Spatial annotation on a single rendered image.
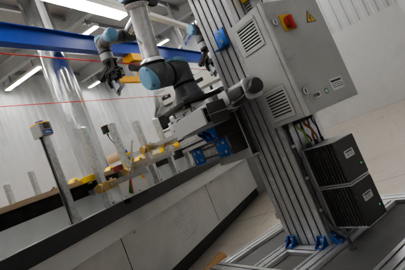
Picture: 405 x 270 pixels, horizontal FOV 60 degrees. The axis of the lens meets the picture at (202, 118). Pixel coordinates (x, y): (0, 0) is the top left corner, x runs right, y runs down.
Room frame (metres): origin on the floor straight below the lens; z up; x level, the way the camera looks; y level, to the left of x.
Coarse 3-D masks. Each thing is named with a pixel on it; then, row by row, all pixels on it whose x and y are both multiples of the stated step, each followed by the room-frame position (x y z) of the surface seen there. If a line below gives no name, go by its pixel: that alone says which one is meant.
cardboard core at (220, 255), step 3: (219, 252) 2.55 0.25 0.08; (222, 252) 2.55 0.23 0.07; (216, 255) 2.52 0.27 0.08; (219, 255) 2.50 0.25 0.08; (222, 255) 2.51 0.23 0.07; (225, 255) 2.53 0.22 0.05; (213, 258) 2.49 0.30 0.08; (216, 258) 2.46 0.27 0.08; (219, 258) 2.47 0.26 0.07; (222, 258) 2.49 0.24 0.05; (213, 261) 2.42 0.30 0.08; (216, 261) 2.43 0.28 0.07; (219, 261) 2.44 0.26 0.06; (210, 264) 2.38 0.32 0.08; (213, 264) 2.38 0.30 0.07; (207, 267) 2.35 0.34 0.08; (210, 267) 2.35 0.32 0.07
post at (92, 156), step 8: (80, 128) 1.93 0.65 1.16; (80, 136) 1.94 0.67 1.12; (88, 136) 1.95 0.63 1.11; (88, 144) 1.93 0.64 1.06; (88, 152) 1.94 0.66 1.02; (96, 160) 1.95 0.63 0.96; (96, 168) 1.93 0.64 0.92; (96, 176) 1.94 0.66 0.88; (104, 176) 1.96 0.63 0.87; (104, 192) 1.93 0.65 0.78; (104, 200) 1.94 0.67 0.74; (112, 200) 1.95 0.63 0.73
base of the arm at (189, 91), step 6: (180, 84) 1.69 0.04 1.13; (186, 84) 1.69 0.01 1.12; (192, 84) 1.70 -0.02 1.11; (180, 90) 1.69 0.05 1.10; (186, 90) 1.68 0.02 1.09; (192, 90) 1.68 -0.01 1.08; (198, 90) 1.70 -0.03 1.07; (180, 96) 1.69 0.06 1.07; (186, 96) 1.67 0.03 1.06; (192, 96) 1.67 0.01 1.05
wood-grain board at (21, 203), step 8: (160, 152) 2.84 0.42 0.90; (144, 160) 2.62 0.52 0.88; (72, 184) 1.98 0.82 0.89; (80, 184) 2.03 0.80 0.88; (48, 192) 1.83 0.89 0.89; (56, 192) 1.87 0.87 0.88; (24, 200) 1.70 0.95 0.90; (32, 200) 1.73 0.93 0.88; (0, 208) 1.59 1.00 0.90; (8, 208) 1.62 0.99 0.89; (16, 208) 1.65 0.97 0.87
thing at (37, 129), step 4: (36, 124) 1.68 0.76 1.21; (40, 124) 1.68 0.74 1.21; (32, 128) 1.69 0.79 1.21; (36, 128) 1.68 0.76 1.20; (40, 128) 1.67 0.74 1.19; (44, 128) 1.69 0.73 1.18; (48, 128) 1.71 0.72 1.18; (32, 132) 1.69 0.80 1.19; (36, 132) 1.68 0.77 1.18; (40, 132) 1.67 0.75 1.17; (52, 132) 1.73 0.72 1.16; (36, 136) 1.69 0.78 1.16; (40, 136) 1.68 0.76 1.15
